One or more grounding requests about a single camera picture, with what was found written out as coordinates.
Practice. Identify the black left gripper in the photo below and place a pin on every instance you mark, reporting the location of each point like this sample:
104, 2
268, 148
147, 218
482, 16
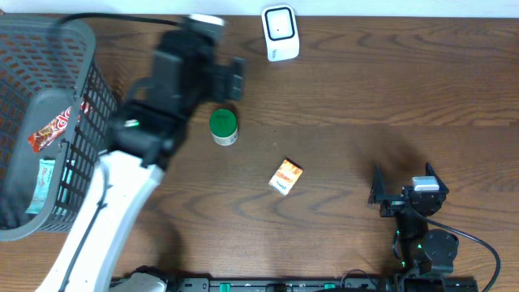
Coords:
236, 91

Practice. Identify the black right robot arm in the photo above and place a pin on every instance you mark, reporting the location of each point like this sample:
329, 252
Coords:
424, 252

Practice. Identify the red snack wrapper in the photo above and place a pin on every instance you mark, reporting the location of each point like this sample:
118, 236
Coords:
50, 132

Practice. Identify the orange small box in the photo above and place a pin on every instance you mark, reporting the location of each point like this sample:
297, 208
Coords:
285, 177

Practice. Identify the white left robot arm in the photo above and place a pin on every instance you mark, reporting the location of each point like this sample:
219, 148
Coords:
148, 128

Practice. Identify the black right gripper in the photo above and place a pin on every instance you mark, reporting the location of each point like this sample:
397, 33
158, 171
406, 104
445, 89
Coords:
393, 203

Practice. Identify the white barcode scanner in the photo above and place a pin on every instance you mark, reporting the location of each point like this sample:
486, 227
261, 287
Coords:
280, 32

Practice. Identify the dark grey plastic basket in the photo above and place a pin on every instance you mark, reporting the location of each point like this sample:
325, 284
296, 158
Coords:
45, 68

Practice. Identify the green lid jar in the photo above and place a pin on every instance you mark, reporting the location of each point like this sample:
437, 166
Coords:
224, 127

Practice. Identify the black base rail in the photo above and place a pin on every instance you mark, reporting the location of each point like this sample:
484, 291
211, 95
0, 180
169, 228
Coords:
144, 283

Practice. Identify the mint green wipes pack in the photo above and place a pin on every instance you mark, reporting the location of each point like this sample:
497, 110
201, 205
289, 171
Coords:
40, 194

